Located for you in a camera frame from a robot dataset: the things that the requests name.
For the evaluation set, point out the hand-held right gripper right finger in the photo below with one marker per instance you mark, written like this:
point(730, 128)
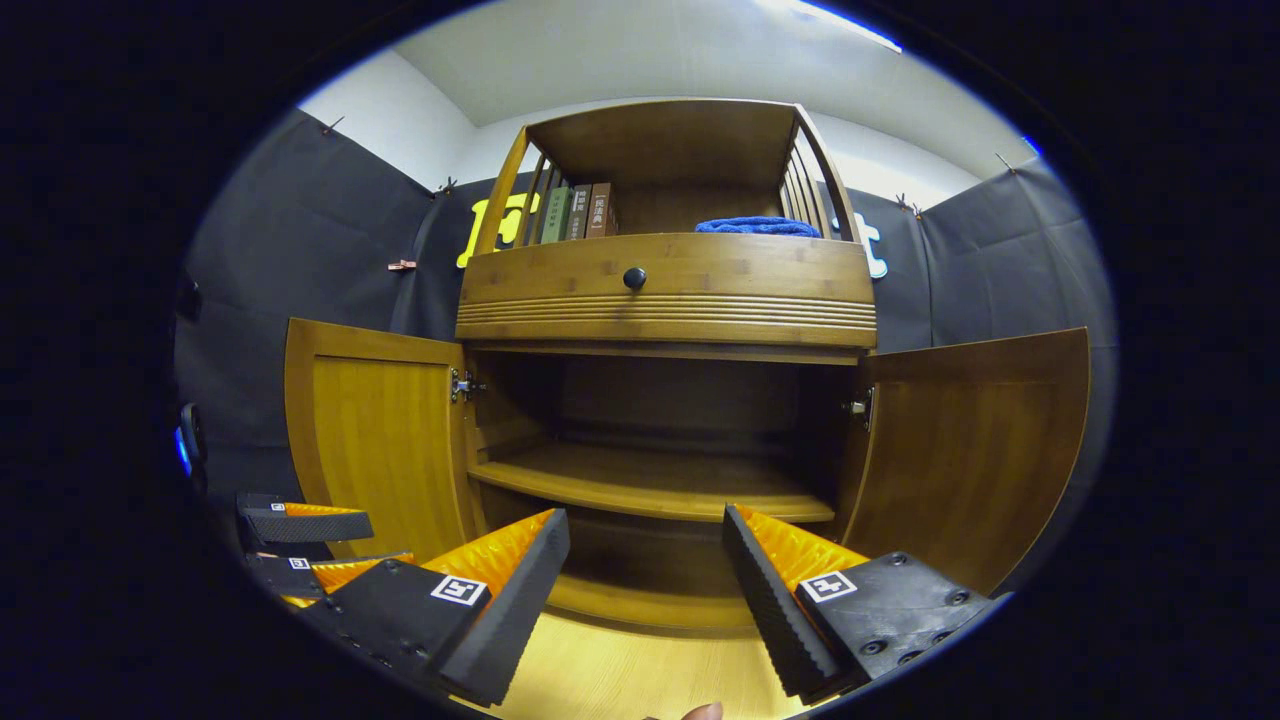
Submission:
point(775, 610)

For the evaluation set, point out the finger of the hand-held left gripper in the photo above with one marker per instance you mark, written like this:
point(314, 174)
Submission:
point(290, 575)
point(310, 526)

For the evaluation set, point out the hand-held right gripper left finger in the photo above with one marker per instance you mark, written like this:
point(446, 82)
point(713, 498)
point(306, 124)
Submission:
point(505, 620)

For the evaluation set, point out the wooden shoe cabinet door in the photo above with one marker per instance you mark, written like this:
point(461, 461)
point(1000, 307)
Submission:
point(380, 440)
point(970, 460)

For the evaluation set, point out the wooden double-door shoe cabinet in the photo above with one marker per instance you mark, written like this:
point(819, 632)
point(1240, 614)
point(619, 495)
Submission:
point(660, 300)

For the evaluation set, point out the wooden inner cabinet shelf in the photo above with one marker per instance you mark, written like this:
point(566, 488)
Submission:
point(650, 480)

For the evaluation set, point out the metal door hinge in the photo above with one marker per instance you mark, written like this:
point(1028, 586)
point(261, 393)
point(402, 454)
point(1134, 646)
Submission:
point(465, 385)
point(860, 408)

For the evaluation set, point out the wooden cabinet drawer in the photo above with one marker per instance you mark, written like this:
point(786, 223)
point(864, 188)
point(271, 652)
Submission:
point(700, 285)

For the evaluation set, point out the black backdrop cloth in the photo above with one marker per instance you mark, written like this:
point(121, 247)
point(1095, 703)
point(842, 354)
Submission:
point(300, 250)

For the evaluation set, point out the black round drawer knob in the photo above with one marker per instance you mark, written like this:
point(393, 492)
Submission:
point(635, 278)

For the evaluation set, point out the blue towel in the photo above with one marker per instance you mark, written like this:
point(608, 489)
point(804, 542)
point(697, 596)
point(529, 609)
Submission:
point(758, 227)

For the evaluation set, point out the green book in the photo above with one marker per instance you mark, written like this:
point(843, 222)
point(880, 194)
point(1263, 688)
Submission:
point(556, 215)

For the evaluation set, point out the dark grey book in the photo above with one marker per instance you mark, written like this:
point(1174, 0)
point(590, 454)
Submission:
point(580, 212)

